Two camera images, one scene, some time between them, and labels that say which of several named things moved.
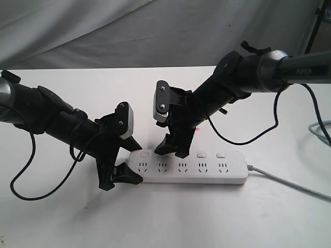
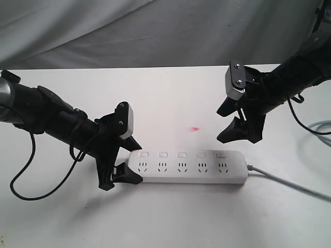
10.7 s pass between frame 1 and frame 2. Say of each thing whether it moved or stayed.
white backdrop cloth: stayed
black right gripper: moved
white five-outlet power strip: stayed
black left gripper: stayed
